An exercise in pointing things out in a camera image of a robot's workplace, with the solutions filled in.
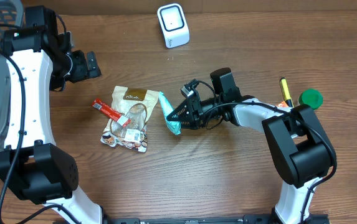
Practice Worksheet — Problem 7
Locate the teal wet wipes pack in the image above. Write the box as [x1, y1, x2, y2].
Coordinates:
[158, 91, 181, 135]

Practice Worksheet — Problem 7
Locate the beige brown snack pouch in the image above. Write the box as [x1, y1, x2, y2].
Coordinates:
[100, 86, 159, 153]

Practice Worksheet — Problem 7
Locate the red stick sachet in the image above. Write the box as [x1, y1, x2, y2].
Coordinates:
[92, 98, 131, 128]

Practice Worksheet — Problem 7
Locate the orange tissue pack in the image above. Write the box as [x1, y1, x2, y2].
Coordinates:
[277, 101, 290, 108]

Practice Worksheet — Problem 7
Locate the yellow highlighter marker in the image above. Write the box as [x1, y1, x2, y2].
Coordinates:
[279, 77, 293, 107]

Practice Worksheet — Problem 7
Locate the green lid white jar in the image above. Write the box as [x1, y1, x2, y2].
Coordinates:
[298, 89, 323, 110]

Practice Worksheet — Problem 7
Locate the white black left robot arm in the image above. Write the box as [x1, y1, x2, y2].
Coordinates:
[0, 6, 108, 223]

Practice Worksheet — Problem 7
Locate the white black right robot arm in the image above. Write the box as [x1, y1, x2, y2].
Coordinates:
[166, 67, 337, 223]

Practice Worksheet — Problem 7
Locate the white barcode scanner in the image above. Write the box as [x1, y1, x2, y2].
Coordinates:
[156, 3, 190, 49]

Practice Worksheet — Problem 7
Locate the black aluminium rail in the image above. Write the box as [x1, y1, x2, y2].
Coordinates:
[103, 213, 330, 224]

